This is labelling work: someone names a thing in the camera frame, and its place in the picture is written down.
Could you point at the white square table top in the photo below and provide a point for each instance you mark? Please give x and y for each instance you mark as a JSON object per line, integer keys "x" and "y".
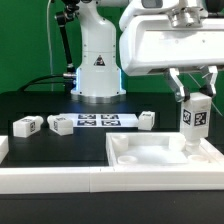
{"x": 157, "y": 149}

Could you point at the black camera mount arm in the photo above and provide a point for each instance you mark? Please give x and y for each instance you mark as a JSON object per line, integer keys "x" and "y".
{"x": 62, "y": 18}

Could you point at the white U-shaped fence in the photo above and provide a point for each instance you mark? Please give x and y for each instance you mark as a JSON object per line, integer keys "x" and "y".
{"x": 107, "y": 178}

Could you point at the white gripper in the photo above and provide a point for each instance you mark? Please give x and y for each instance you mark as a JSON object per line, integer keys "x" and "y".
{"x": 150, "y": 44}

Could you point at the white marker sheet with tags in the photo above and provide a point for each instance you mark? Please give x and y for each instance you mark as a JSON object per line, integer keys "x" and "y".
{"x": 102, "y": 120}

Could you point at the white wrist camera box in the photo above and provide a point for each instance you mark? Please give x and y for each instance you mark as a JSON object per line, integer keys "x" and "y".
{"x": 145, "y": 7}

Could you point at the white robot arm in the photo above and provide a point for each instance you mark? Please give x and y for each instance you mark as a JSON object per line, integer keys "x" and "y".
{"x": 98, "y": 77}

